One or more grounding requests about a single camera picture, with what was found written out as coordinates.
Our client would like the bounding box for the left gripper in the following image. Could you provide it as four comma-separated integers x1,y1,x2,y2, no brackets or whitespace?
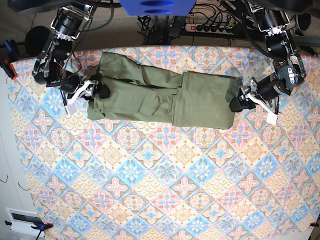
229,76,292,115

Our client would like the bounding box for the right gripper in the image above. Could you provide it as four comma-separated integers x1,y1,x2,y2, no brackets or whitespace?
59,77,111,108

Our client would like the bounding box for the green t-shirt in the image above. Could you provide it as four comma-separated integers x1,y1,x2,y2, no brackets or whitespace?
87,52,241,130

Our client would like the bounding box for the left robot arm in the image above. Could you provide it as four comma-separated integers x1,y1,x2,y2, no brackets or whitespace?
229,0,306,115

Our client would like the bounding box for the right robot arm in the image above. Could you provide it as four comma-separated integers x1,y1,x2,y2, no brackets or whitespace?
32,0,119,106

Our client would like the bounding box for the patterned tablecloth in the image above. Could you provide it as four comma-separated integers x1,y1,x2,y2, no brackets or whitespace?
6,56,320,240

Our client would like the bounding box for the white power strip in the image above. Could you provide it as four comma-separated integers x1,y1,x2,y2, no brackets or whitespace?
184,23,233,35

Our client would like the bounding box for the black round stool base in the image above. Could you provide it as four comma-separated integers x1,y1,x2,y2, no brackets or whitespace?
24,25,54,57

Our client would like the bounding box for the blue orange clamp top left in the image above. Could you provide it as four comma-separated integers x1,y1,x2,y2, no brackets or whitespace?
0,39,18,80

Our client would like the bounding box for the blue orange clamp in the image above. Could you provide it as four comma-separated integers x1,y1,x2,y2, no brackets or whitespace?
4,220,54,232
0,39,18,80

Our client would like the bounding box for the orange clamp bottom right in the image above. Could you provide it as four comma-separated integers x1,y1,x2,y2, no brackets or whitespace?
309,222,320,228

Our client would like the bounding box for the blue orange clamp bottom left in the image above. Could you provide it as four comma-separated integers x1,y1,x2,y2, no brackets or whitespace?
4,220,54,232

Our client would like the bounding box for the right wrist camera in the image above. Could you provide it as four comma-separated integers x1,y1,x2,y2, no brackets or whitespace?
63,104,77,116

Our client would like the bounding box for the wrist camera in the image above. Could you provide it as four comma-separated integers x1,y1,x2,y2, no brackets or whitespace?
63,104,77,116
266,112,279,126

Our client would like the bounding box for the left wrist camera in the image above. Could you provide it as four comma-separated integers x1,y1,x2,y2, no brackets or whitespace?
266,112,279,126

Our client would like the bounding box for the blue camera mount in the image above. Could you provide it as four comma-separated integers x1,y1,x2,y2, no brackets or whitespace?
118,0,196,17

